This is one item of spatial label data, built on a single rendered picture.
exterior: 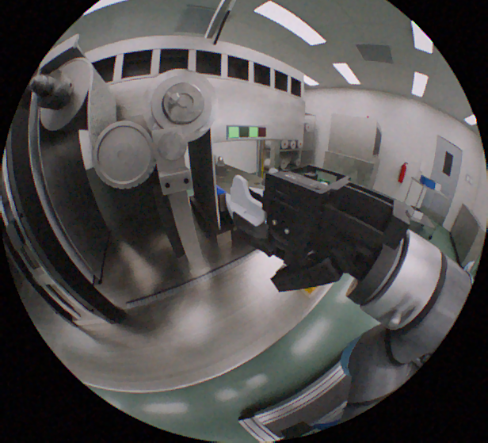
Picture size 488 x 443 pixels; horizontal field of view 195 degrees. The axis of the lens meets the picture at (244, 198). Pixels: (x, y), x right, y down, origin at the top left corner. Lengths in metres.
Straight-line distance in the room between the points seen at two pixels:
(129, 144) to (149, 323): 0.34
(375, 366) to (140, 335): 0.36
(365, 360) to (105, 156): 0.46
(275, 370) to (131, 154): 1.27
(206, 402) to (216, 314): 1.03
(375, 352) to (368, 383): 0.04
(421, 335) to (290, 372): 1.13
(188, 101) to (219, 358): 0.44
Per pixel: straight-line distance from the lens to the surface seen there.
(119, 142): 0.30
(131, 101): 0.64
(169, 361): 0.32
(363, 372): 0.22
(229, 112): 0.71
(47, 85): 0.31
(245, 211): 0.17
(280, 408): 1.04
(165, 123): 0.28
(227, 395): 1.23
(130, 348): 0.36
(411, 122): 4.68
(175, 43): 0.75
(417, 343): 0.17
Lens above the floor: 1.19
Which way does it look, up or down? 27 degrees down
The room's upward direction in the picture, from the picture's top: straight up
